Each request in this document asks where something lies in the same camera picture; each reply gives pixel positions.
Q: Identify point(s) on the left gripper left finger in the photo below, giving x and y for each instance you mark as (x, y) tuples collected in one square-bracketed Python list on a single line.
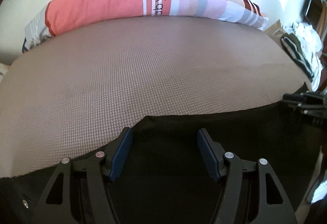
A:
[(79, 190)]

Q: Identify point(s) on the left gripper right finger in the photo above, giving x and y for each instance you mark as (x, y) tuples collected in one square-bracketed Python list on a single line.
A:
[(250, 192)]

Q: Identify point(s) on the black pants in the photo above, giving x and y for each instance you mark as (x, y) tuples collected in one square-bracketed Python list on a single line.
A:
[(164, 178)]

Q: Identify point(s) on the dark striped garment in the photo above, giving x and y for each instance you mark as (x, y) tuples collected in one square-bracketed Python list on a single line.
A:
[(292, 46)]

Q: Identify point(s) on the white crumpled cloth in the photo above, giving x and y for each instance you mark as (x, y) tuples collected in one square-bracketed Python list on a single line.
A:
[(311, 47)]

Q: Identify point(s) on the brown wooden shelf unit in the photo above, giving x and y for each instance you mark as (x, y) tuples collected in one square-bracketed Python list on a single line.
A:
[(315, 15)]

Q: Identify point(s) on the grey textured mattress cover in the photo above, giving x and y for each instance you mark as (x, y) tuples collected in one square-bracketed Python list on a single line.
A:
[(76, 92)]

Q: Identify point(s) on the pink checkered long pillow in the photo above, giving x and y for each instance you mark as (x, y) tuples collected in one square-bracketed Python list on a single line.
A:
[(61, 16)]

